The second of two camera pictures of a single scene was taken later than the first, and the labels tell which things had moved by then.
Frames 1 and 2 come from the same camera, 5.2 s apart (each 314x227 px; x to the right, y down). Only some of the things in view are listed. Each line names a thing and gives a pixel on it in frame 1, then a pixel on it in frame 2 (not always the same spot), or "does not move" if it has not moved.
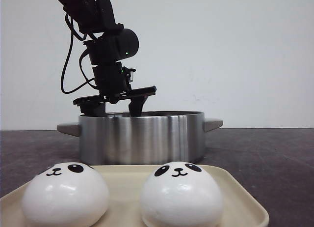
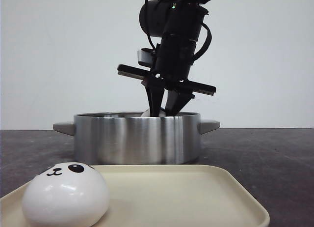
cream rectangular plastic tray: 241,208 does not move
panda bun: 181,194 -> 146,113
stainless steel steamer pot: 151,138 does not move
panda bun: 68,194 does not move
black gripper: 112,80 -> 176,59
